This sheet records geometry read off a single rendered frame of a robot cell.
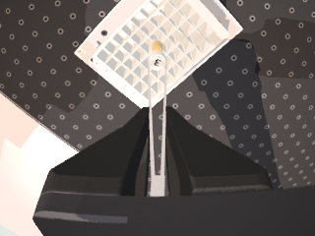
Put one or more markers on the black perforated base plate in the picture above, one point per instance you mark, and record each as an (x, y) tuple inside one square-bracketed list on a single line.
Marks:
[(256, 94)]

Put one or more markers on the white grid rack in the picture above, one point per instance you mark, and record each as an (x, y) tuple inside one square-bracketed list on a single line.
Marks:
[(206, 32)]

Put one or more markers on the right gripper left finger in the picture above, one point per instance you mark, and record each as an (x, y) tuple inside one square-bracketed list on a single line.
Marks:
[(110, 164)]

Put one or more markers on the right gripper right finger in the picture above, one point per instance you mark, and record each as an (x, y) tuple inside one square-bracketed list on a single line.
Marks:
[(205, 165)]

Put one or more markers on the grey rectangular metal plate with slots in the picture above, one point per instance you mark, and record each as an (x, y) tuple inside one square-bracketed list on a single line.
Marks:
[(125, 7)]

